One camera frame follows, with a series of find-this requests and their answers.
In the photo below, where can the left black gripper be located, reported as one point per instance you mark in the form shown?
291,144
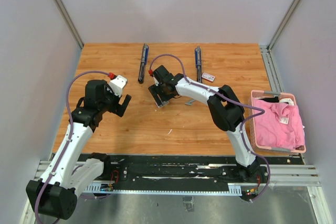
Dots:
118,108

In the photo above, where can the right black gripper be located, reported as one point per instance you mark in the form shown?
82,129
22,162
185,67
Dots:
154,90

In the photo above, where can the silver staple strip block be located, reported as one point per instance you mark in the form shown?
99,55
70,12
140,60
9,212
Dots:
161,104

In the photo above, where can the unloaded silver staples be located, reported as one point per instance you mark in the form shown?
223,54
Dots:
189,102

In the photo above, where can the blue stapler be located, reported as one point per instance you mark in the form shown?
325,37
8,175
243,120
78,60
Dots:
198,63
143,62

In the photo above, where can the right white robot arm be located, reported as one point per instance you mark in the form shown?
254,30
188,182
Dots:
226,111

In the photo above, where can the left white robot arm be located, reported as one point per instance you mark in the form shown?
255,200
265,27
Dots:
57,190

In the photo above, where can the red staple box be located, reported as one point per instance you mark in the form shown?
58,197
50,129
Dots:
208,77

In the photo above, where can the pink cloth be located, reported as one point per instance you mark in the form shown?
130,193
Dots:
280,126

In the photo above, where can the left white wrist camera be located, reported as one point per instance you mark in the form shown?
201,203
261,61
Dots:
117,85

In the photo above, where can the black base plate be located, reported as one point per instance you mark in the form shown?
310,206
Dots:
199,172

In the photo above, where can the grey cable duct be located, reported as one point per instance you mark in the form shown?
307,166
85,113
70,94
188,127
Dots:
230,190

